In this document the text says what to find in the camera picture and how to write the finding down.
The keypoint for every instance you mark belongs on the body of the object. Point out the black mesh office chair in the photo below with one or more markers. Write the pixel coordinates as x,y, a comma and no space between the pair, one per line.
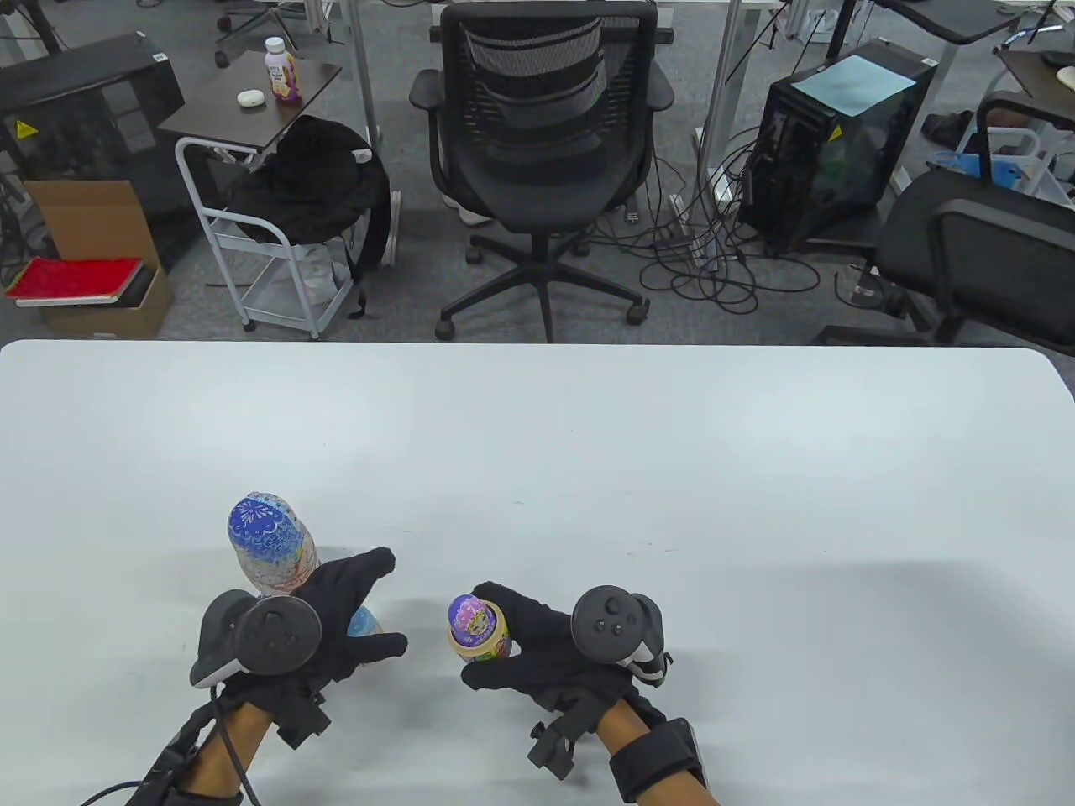
537,168

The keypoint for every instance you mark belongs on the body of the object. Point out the open cardboard box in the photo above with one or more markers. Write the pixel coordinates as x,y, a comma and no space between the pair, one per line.
92,218

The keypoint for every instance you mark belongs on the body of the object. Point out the person's right forearm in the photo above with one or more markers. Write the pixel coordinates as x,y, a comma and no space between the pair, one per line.
626,730

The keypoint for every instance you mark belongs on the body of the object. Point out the large blue Russian doll top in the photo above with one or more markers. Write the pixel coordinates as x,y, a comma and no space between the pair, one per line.
264,525

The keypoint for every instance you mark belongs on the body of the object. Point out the white metal desk leg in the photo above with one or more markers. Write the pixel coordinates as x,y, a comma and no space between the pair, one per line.
724,84
365,75

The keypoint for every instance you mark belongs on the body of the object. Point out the large cream Russian doll bottom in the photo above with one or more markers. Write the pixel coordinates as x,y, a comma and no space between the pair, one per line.
281,579

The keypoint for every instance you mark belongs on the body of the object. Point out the dark brown side table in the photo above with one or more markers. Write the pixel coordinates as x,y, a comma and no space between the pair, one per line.
218,113

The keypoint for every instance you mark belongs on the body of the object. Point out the person's left forearm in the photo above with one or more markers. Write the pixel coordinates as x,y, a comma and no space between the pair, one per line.
231,743

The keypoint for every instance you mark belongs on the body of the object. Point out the black padded office chair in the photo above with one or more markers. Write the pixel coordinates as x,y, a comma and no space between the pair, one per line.
966,243

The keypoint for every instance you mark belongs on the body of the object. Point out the black cabinet with warning sticker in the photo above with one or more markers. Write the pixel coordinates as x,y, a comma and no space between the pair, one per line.
84,101

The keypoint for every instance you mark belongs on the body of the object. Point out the medium light-blue nesting doll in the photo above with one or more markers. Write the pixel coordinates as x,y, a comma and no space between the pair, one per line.
367,623
487,653

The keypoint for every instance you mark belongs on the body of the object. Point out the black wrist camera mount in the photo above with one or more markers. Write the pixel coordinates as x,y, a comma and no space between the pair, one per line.
298,718
554,747

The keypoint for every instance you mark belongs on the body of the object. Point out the person's right hand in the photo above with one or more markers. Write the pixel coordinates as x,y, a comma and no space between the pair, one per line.
542,655

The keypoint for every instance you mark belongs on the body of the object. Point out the black desk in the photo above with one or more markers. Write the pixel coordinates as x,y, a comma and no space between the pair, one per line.
949,17

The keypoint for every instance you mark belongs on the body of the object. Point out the white shoe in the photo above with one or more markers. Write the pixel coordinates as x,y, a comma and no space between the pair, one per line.
474,214

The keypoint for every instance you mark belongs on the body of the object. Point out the small purple nesting doll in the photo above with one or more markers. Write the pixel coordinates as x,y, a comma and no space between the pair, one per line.
470,617

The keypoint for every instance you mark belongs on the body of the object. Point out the black VR controller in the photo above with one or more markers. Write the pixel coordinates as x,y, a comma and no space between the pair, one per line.
273,634
613,625

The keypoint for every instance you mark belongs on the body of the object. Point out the blue plastic bag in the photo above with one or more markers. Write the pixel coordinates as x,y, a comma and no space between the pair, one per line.
991,168

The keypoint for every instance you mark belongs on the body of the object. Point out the person's left hand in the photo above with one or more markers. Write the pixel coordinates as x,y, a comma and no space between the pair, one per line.
336,646

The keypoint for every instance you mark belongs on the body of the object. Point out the black bag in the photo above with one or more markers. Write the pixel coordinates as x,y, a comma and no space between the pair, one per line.
311,185

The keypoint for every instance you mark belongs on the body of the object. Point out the white metal rolling cart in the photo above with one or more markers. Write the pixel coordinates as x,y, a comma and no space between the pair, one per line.
290,312

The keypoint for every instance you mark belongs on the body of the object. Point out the black glass computer tower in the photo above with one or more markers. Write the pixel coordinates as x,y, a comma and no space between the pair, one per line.
823,176

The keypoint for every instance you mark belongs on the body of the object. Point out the small white oval object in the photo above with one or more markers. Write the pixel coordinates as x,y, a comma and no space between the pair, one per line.
250,98

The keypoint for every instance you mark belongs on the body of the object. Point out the white power strip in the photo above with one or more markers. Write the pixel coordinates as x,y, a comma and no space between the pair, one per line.
704,243

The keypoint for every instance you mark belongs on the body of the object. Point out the black chair base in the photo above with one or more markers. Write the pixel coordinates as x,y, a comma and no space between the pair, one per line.
252,21

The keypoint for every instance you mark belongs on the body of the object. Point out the purple drink bottle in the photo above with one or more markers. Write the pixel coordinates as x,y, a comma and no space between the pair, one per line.
283,75

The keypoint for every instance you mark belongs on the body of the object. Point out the black shoe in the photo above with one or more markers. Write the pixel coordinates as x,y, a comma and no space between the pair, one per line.
945,126

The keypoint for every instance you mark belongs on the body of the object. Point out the red notebook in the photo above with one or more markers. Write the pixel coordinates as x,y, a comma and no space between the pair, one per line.
71,279

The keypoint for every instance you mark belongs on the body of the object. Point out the light blue paper sheet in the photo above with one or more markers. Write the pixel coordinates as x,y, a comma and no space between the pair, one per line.
852,84

